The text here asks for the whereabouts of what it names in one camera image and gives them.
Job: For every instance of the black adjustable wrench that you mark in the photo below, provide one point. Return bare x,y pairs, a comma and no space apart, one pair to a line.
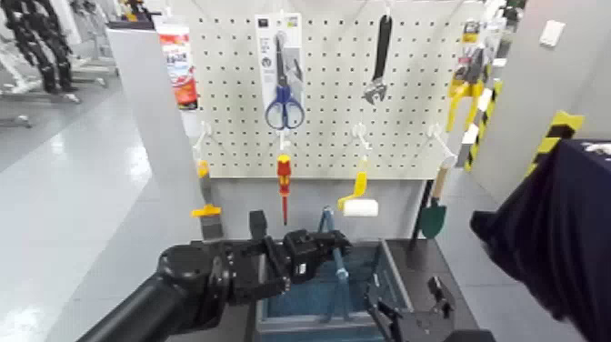
382,48

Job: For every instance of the white wall plate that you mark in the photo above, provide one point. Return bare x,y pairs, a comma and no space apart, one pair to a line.
552,33

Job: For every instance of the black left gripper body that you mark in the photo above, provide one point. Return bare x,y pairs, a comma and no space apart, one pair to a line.
258,281

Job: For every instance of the red yellow screwdriver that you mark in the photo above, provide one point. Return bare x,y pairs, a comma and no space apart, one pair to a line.
284,172

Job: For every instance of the white robot stand frame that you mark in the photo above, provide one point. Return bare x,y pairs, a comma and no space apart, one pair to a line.
71,98

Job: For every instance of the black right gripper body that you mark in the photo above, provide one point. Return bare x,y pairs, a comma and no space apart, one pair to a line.
420,329

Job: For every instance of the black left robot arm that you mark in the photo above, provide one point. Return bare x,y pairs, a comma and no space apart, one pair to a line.
157,305

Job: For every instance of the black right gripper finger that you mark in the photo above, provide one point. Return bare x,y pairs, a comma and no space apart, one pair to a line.
384,315
441,298

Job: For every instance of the person in navy clothing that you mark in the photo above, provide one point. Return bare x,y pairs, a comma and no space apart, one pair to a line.
563,229

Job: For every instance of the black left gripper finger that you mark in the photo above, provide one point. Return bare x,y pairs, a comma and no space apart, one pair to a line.
320,241
305,265

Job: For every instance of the red white sealant tube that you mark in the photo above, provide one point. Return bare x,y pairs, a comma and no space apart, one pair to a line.
179,71

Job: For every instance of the beige pegboard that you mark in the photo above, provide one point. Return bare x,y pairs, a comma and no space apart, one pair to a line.
334,95

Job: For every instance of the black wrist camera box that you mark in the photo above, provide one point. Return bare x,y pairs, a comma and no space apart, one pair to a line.
258,224

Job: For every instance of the yellow black hazard corner guard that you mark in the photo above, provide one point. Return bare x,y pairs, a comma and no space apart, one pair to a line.
563,121
487,112

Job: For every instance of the blue scissors on card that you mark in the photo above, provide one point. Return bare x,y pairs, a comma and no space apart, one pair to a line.
281,62

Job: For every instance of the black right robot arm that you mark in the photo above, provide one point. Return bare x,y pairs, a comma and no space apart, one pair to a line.
470,336

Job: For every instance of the white pegboard hook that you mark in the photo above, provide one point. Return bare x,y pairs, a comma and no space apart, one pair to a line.
441,143
284,139
361,134
204,136

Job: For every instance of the black humanoid robot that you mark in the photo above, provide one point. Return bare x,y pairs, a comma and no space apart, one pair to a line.
48,48

